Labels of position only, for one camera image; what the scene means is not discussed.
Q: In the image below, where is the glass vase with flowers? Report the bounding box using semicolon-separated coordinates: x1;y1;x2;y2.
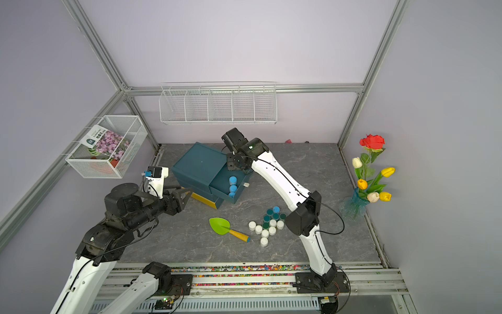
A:
341;134;396;221

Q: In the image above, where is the teal top drawer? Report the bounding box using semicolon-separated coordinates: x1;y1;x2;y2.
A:
209;166;252;204

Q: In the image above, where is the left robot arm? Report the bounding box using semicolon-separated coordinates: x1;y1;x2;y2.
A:
52;183;193;313

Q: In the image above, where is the yellow bottom drawer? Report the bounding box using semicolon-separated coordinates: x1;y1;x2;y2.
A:
192;192;224;209

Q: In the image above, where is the purple flower seed packet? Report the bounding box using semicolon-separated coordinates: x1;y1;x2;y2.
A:
79;124;130;161

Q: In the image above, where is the teal drawer cabinet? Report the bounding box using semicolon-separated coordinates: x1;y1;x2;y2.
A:
171;143;227;201

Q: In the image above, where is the colourful pebble tray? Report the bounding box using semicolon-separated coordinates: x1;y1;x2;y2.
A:
172;264;310;287

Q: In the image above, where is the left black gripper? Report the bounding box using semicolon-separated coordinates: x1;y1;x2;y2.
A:
127;183;194;230

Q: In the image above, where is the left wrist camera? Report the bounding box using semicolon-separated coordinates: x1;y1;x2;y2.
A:
141;166;169;198

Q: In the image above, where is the small white wire basket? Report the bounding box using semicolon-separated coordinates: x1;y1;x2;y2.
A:
65;115;148;179

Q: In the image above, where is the green toy shovel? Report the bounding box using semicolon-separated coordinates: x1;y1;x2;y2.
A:
209;217;250;243

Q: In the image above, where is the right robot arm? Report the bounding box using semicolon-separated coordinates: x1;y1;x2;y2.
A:
222;128;351;295

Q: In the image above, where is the long white wire basket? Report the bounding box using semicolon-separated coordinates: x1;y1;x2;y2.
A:
158;81;278;125

